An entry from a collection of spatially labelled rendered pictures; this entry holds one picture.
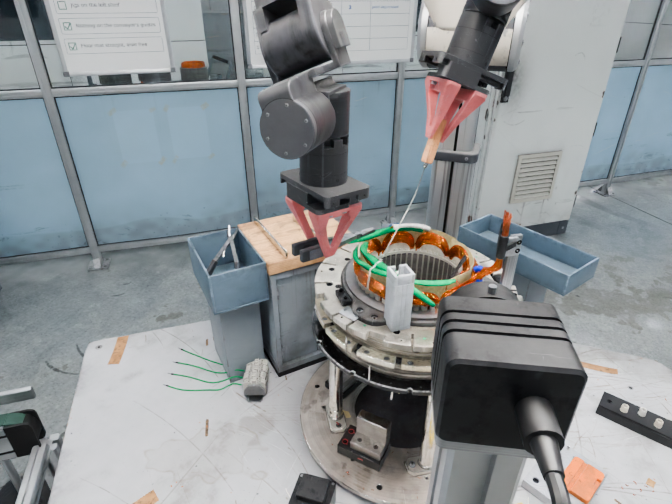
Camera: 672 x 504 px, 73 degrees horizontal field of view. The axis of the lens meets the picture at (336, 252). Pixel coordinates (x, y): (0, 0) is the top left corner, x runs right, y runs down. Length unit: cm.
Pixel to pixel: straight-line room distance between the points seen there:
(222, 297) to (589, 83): 278
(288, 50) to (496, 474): 42
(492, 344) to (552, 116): 301
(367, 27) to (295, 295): 224
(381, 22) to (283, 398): 241
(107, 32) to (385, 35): 151
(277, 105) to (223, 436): 66
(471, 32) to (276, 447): 73
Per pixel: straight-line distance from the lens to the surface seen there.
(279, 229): 97
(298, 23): 50
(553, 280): 92
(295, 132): 44
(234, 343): 96
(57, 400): 234
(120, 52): 279
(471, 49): 63
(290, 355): 101
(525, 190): 323
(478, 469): 21
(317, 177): 52
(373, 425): 82
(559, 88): 313
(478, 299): 18
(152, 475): 92
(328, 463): 85
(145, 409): 103
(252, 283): 86
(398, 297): 60
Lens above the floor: 150
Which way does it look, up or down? 30 degrees down
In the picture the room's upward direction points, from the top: straight up
